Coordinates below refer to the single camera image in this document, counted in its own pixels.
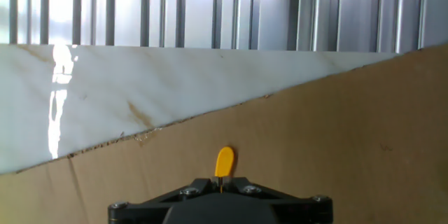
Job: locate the brown cardboard sheet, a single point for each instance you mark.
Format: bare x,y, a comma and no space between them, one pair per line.
315,147

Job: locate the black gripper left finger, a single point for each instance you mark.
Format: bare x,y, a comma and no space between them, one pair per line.
140,213

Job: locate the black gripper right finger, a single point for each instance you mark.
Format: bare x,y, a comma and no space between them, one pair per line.
304,213

